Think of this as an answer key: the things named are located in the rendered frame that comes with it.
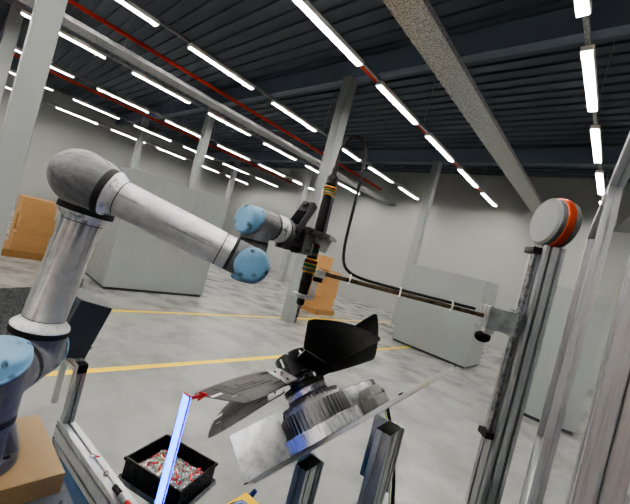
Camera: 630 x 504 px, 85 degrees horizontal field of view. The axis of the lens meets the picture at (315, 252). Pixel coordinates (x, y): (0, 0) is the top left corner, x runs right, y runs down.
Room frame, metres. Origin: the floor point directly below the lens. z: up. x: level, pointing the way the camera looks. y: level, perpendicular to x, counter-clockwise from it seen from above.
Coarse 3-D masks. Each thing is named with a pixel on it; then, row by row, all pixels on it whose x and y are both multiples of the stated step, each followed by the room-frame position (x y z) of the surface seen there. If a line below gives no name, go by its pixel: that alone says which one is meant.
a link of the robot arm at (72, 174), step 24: (48, 168) 0.66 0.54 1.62; (72, 168) 0.64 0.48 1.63; (96, 168) 0.65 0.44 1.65; (72, 192) 0.65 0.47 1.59; (96, 192) 0.64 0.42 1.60; (120, 192) 0.66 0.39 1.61; (144, 192) 0.69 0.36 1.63; (120, 216) 0.68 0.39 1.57; (144, 216) 0.67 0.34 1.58; (168, 216) 0.69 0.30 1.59; (192, 216) 0.72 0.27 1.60; (168, 240) 0.70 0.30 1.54; (192, 240) 0.70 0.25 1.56; (216, 240) 0.71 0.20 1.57; (240, 240) 0.75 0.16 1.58; (216, 264) 0.73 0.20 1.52; (240, 264) 0.70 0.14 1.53; (264, 264) 0.72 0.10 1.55
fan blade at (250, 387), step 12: (264, 372) 1.09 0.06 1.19; (216, 384) 1.02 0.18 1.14; (228, 384) 1.00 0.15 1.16; (240, 384) 0.99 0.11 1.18; (252, 384) 1.00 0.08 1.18; (264, 384) 1.01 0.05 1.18; (276, 384) 1.03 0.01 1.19; (216, 396) 0.91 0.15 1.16; (240, 396) 0.90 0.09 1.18; (252, 396) 0.91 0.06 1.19; (264, 396) 0.93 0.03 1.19
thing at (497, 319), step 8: (488, 312) 1.07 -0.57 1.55; (496, 312) 1.06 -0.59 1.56; (504, 312) 1.06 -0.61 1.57; (512, 312) 1.06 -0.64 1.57; (520, 312) 1.07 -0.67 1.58; (480, 320) 1.10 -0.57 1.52; (488, 320) 1.06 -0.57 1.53; (496, 320) 1.06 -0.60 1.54; (504, 320) 1.06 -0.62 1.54; (512, 320) 1.06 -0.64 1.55; (488, 328) 1.06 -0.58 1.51; (496, 328) 1.06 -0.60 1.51; (504, 328) 1.06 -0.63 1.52; (512, 328) 1.06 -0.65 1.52; (512, 336) 1.07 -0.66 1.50
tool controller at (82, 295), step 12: (84, 300) 1.13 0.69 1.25; (96, 300) 1.22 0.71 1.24; (72, 312) 1.12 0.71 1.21; (84, 312) 1.14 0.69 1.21; (96, 312) 1.17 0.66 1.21; (108, 312) 1.20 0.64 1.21; (72, 324) 1.11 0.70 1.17; (84, 324) 1.14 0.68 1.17; (96, 324) 1.17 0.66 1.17; (72, 336) 1.12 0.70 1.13; (84, 336) 1.15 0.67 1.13; (96, 336) 1.18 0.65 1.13; (72, 348) 1.13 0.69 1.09; (84, 348) 1.16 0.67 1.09
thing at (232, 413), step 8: (256, 400) 1.18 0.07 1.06; (264, 400) 1.16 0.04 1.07; (224, 408) 1.27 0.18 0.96; (232, 408) 1.21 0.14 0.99; (240, 408) 1.19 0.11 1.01; (248, 408) 1.16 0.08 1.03; (256, 408) 1.15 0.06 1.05; (224, 416) 1.20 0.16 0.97; (232, 416) 1.17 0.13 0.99; (240, 416) 1.15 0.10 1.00; (224, 424) 1.15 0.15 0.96; (232, 424) 1.13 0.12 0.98; (216, 432) 1.13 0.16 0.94
